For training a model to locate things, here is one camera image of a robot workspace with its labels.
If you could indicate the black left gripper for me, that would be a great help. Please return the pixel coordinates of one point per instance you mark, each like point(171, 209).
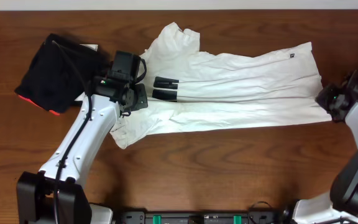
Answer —
point(140, 96)

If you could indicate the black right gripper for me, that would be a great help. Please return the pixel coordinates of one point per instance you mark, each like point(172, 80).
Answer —
point(322, 99)

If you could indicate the white Puma t-shirt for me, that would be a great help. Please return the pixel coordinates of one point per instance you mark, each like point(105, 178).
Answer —
point(190, 90)

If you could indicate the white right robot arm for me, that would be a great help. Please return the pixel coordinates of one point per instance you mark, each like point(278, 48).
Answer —
point(340, 204)

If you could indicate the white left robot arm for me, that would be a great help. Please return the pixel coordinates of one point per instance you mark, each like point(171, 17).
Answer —
point(55, 194)

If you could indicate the folded white garment under black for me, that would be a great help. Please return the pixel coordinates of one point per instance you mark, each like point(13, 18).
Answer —
point(95, 48)

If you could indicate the red garment edge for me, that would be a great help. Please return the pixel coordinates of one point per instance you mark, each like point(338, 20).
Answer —
point(30, 101)

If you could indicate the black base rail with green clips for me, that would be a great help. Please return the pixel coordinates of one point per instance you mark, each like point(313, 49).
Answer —
point(259, 213)

